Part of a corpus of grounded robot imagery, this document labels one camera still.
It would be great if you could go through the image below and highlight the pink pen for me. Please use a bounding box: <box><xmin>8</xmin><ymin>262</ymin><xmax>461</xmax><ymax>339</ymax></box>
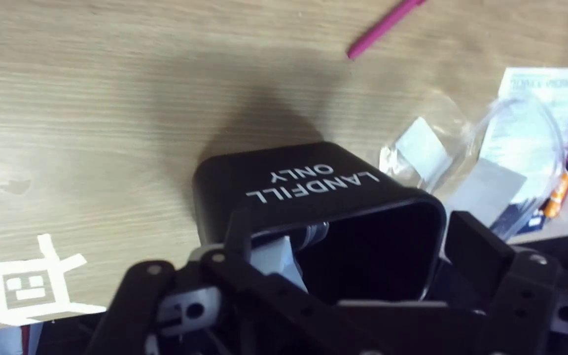
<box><xmin>345</xmin><ymin>0</ymin><xmax>428</xmax><ymax>60</ymax></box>

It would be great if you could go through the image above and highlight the orange marker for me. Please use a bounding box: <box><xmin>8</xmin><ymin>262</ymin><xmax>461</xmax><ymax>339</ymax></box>
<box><xmin>538</xmin><ymin>171</ymin><xmax>568</xmax><ymax>218</ymax></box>

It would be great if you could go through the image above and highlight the black landfill bin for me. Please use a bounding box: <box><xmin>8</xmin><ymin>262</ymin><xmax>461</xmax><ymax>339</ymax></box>
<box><xmin>191</xmin><ymin>139</ymin><xmax>450</xmax><ymax>307</ymax></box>

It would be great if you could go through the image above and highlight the white printed paper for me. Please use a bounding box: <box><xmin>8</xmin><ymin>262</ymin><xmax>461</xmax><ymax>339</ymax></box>
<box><xmin>493</xmin><ymin>64</ymin><xmax>568</xmax><ymax>173</ymax></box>

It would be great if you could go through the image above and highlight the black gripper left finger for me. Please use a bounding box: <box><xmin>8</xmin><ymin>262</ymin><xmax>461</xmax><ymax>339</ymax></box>
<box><xmin>85</xmin><ymin>202</ymin><xmax>339</xmax><ymax>355</ymax></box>

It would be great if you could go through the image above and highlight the clear glass bowl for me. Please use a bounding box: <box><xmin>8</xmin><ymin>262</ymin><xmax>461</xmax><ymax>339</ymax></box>
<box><xmin>379</xmin><ymin>90</ymin><xmax>568</xmax><ymax>228</ymax></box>

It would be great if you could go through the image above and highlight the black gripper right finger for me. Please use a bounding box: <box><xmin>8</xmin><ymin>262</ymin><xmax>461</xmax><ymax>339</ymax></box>
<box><xmin>341</xmin><ymin>210</ymin><xmax>562</xmax><ymax>355</ymax></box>

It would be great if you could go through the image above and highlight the white paper tag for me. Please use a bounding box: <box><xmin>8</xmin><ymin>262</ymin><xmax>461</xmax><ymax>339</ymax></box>
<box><xmin>0</xmin><ymin>232</ymin><xmax>108</xmax><ymax>327</ymax></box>

